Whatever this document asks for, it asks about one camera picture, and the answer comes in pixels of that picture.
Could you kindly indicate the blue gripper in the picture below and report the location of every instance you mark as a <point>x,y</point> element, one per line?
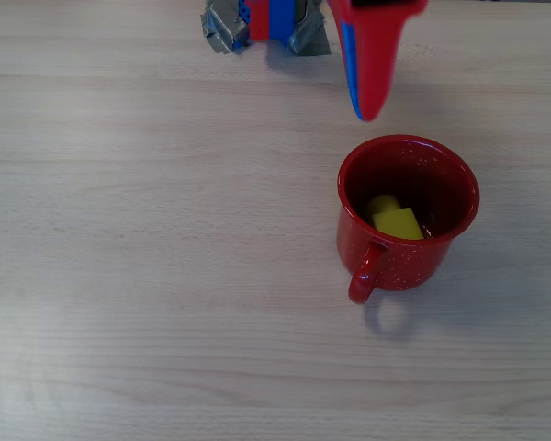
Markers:
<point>376,41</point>

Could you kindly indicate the yellow-green toy block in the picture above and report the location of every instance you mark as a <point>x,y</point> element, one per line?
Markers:
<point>395,220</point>

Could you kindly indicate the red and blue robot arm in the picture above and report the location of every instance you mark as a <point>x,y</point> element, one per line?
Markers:
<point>271,18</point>

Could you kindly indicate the red enamel mug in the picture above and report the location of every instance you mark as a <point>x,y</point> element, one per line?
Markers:
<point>406,266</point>

